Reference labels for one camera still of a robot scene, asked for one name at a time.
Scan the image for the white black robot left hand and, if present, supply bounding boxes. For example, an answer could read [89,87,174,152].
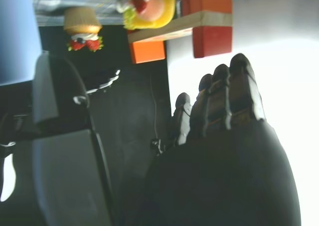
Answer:
[136,53,302,226]

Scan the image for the toy cupcake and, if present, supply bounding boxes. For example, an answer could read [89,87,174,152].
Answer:
[103,0,176,30]

